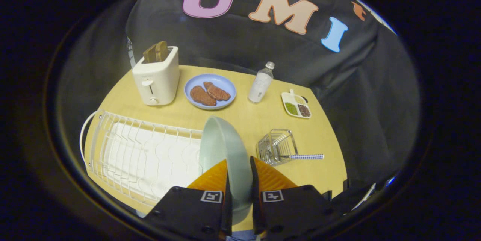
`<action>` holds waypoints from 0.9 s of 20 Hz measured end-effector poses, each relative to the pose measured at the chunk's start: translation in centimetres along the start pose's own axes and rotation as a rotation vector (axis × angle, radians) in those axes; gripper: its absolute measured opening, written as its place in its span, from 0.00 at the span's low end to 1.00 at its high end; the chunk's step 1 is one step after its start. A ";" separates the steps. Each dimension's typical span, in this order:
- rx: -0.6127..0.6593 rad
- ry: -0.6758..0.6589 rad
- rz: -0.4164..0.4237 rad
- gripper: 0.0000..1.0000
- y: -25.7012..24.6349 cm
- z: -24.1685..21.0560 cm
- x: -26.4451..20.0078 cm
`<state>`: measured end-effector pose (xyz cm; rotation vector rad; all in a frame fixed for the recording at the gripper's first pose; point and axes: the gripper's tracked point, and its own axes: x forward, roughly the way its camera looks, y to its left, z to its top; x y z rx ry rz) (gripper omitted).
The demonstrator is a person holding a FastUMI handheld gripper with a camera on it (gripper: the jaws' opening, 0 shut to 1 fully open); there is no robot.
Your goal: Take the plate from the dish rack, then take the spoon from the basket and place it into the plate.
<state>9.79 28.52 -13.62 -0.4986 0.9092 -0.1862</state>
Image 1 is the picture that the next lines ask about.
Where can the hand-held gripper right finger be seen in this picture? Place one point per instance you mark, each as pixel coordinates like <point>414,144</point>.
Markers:
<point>256,211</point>

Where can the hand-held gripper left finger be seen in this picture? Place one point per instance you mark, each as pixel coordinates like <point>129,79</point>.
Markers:
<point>227,214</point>

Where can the pale green plate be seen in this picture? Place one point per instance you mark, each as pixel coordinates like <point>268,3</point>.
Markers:
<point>221,143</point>

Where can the white divided dish with beans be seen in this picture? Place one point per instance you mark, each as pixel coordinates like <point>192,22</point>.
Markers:
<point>296,106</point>

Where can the blue plate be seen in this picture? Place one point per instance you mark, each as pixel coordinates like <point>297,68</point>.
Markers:
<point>195,81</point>

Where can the brown meat piece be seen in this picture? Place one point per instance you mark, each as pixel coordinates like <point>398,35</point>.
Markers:
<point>202,96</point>
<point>218,92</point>

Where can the clear plastic bottle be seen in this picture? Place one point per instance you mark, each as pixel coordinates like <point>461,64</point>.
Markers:
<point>260,85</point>

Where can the white toaster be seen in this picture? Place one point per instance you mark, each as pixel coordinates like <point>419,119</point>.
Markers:
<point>159,79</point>

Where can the black backdrop cloth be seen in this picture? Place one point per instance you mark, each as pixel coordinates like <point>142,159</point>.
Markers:
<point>225,41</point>

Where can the brown bread slice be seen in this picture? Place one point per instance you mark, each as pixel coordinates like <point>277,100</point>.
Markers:
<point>162,50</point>
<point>149,55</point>

